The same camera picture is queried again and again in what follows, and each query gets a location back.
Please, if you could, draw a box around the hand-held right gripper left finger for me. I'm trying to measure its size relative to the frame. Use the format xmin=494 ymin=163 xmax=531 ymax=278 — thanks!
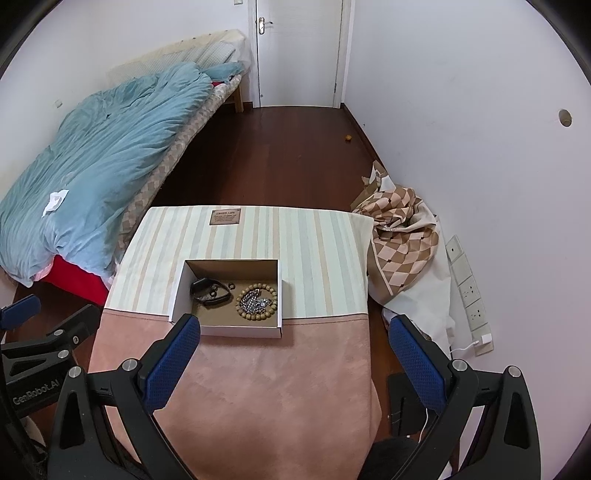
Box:
xmin=47 ymin=313 xmax=202 ymax=480

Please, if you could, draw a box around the black smart band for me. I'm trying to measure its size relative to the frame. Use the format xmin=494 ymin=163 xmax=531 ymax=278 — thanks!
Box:
xmin=191 ymin=277 xmax=232 ymax=308

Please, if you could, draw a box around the cardboard box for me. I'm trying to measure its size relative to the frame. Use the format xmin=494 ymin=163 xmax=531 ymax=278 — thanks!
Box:
xmin=168 ymin=259 xmax=283 ymax=339

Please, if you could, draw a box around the wooden bead bracelet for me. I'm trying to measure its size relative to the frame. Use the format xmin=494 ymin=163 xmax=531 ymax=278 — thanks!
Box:
xmin=236 ymin=284 xmax=279 ymax=323

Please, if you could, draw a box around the bed with patterned mattress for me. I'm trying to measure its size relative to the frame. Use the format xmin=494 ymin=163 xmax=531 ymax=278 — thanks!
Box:
xmin=0 ymin=28 xmax=252 ymax=308

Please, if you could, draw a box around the red bed sheet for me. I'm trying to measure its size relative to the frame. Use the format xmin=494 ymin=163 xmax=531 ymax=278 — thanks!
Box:
xmin=34 ymin=255 xmax=112 ymax=306

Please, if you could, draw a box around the white wall socket strip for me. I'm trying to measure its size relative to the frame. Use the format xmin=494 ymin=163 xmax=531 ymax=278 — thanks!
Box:
xmin=445 ymin=235 xmax=494 ymax=356

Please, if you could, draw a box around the white quilted pillow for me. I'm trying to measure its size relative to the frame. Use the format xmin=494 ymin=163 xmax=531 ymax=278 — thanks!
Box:
xmin=108 ymin=28 xmax=252 ymax=84

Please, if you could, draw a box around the white tissue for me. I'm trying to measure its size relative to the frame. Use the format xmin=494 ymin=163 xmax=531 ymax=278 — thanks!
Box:
xmin=42 ymin=188 xmax=70 ymax=217

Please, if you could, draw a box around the white charger cable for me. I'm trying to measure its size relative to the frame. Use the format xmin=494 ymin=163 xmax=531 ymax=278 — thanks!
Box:
xmin=418 ymin=339 xmax=483 ymax=444

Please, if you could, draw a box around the blue duvet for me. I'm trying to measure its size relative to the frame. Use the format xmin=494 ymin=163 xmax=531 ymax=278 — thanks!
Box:
xmin=0 ymin=62 xmax=243 ymax=287

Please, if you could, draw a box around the white door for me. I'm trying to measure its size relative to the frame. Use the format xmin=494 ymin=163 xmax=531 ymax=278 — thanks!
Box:
xmin=249 ymin=0 xmax=354 ymax=109

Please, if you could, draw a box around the chunky silver chain bracelet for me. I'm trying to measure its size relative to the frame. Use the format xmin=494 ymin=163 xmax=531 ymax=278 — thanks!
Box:
xmin=240 ymin=287 xmax=273 ymax=318

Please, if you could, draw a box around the striped and pink tablecloth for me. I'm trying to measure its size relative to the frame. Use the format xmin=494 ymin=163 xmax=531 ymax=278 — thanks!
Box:
xmin=88 ymin=205 xmax=382 ymax=480

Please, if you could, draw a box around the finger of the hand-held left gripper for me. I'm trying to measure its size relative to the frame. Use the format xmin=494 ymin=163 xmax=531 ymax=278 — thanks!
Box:
xmin=0 ymin=305 xmax=101 ymax=370
xmin=0 ymin=295 xmax=42 ymax=331

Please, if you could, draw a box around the checkered brown beige cloth pile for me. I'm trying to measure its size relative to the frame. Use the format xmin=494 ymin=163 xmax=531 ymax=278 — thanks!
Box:
xmin=381 ymin=217 xmax=455 ymax=356

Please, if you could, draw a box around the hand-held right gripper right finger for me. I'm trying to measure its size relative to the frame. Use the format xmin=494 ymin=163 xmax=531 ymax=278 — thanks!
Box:
xmin=389 ymin=315 xmax=542 ymax=480

